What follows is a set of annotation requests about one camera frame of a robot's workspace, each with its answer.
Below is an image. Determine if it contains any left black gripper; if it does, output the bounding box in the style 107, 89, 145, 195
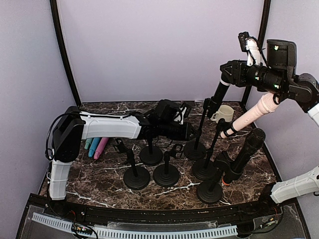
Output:
159, 121, 199, 141

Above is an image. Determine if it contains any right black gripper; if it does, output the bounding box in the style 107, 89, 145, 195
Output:
221, 58, 287, 96

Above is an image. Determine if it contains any black microphone white ring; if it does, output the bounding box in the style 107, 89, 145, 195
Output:
208, 77, 231, 119

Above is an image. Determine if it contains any black mic stand blue mic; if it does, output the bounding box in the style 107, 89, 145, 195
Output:
139, 137, 163, 166

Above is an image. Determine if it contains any blue microphone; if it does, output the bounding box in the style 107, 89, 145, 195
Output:
88, 137, 101, 158

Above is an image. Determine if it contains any mint green microphone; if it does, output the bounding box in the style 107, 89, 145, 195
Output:
84, 138, 93, 150

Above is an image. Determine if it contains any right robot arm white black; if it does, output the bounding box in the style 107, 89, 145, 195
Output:
220, 38, 319, 138

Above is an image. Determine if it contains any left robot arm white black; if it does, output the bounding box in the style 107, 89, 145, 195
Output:
45, 99, 198, 217

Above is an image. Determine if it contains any black mic stand cream mic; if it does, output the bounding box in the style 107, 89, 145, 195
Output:
191, 118, 229, 181

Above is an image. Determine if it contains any cream pink microphone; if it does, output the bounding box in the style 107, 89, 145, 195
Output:
220, 93, 280, 138

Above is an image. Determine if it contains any black microphone orange base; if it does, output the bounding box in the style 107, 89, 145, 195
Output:
222, 128, 266, 185

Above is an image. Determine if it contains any beige mug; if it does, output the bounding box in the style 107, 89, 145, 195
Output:
210, 105, 234, 123

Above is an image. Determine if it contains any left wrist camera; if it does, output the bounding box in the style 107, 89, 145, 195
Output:
173, 102, 191, 124

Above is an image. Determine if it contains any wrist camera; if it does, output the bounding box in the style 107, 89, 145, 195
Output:
238, 31, 262, 66
173, 102, 191, 124

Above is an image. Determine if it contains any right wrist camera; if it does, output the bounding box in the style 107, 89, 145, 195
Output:
238, 31, 262, 66

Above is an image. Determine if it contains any right black frame post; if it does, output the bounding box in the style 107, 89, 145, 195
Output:
241, 0, 272, 103

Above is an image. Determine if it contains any black frame post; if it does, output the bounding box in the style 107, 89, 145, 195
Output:
49, 0, 82, 107
241, 0, 272, 103

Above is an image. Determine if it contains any black front table rail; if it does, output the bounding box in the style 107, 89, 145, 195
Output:
29, 194, 282, 226

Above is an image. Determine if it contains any white slotted cable duct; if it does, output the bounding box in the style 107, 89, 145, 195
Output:
31, 213, 238, 239

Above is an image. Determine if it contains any left black frame post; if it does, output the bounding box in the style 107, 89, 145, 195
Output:
49, 0, 82, 107

